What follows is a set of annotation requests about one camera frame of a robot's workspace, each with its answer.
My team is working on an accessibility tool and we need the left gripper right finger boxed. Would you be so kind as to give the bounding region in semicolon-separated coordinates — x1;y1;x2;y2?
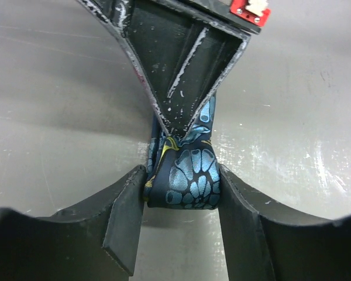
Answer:
218;166;351;280

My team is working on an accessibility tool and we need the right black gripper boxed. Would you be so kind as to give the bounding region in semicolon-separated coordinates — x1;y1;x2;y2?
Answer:
81;1;271;138

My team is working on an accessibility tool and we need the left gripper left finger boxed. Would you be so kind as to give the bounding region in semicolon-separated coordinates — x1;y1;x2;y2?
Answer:
0;165;147;280

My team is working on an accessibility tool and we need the blue floral tie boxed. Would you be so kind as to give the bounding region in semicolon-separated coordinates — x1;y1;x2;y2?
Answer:
143;96;221;210

